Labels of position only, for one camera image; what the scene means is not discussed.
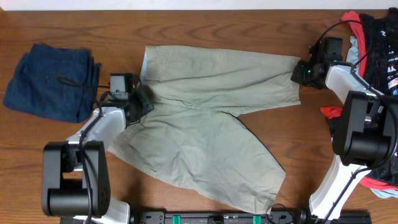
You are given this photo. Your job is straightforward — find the red garment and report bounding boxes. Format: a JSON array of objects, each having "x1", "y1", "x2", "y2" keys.
[{"x1": 321, "y1": 11, "x2": 397, "y2": 191}]

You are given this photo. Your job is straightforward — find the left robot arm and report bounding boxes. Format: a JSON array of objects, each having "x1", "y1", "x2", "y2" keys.
[{"x1": 42, "y1": 86, "x2": 154, "y2": 223}]

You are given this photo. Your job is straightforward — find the khaki shorts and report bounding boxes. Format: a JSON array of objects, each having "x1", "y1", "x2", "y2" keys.
[{"x1": 109, "y1": 45, "x2": 300, "y2": 214}]

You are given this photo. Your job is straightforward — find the black patterned shirt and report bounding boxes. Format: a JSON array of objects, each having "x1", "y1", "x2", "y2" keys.
[{"x1": 349, "y1": 8, "x2": 397, "y2": 186}]

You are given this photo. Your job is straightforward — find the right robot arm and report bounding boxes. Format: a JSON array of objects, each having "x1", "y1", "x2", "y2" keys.
[{"x1": 291, "y1": 60, "x2": 397, "y2": 223}]

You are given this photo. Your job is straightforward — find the light blue garment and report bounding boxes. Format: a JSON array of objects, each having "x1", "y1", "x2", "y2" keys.
[{"x1": 346, "y1": 36, "x2": 359, "y2": 65}]

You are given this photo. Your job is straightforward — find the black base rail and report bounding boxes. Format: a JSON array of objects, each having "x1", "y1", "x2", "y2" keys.
[{"x1": 128, "y1": 203, "x2": 373, "y2": 224}]

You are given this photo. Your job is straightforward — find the folded navy blue shorts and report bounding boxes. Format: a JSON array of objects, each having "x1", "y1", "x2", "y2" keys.
[{"x1": 3, "y1": 44, "x2": 101, "y2": 123}]

